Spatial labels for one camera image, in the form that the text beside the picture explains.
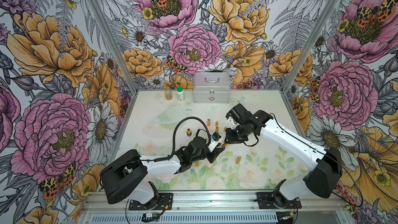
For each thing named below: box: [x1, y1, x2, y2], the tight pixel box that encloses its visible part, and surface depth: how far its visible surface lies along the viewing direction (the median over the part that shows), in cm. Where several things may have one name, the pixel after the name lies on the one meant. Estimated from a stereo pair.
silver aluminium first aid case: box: [193, 72, 232, 104], surface depth 111 cm
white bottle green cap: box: [176, 86, 186, 102], surface depth 114 cm
